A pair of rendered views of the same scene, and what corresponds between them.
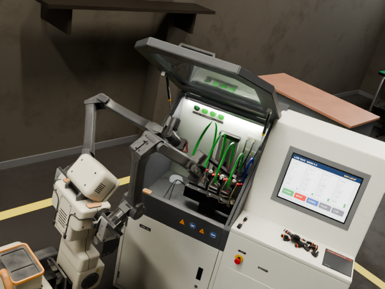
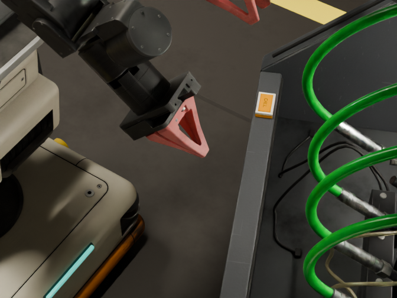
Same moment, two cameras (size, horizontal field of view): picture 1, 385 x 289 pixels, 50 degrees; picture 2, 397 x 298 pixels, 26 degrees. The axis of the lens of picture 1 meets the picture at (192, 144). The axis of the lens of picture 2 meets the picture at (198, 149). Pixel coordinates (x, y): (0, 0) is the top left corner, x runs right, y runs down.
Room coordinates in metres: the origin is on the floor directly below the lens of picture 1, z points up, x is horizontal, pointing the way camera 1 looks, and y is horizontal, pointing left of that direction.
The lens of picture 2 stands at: (1.87, -0.78, 2.07)
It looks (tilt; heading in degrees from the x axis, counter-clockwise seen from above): 50 degrees down; 81
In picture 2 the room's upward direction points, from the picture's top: straight up
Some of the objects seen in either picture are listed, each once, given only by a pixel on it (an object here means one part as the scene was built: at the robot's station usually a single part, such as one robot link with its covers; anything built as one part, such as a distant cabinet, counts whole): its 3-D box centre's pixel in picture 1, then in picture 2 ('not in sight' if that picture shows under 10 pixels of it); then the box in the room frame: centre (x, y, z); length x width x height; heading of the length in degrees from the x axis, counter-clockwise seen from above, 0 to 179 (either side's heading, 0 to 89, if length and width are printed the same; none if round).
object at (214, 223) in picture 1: (176, 216); (247, 235); (2.07, 0.00, 0.87); 0.62 x 0.04 x 0.16; 71
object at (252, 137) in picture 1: (250, 153); not in sight; (2.47, -0.39, 1.20); 0.13 x 0.03 x 0.31; 71
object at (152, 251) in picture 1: (162, 268); not in sight; (2.06, 0.01, 0.44); 0.65 x 0.02 x 0.68; 71
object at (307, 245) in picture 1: (300, 241); not in sight; (1.92, -0.72, 1.01); 0.23 x 0.11 x 0.06; 71
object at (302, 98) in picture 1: (303, 123); not in sight; (5.33, -1.42, 0.41); 1.56 x 0.78 x 0.81; 48
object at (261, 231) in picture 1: (292, 244); not in sight; (1.93, -0.69, 0.96); 0.70 x 0.22 x 0.03; 71
